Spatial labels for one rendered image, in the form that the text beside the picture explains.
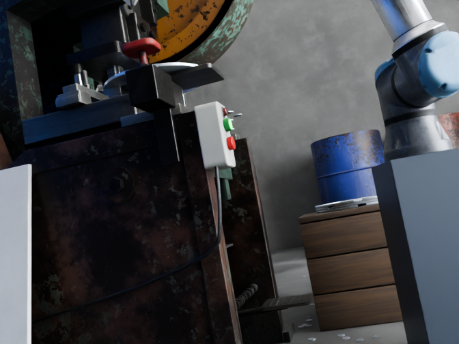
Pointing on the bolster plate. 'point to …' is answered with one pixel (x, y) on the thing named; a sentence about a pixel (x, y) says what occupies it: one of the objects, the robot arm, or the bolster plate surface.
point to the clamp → (78, 94)
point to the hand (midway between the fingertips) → (132, 1)
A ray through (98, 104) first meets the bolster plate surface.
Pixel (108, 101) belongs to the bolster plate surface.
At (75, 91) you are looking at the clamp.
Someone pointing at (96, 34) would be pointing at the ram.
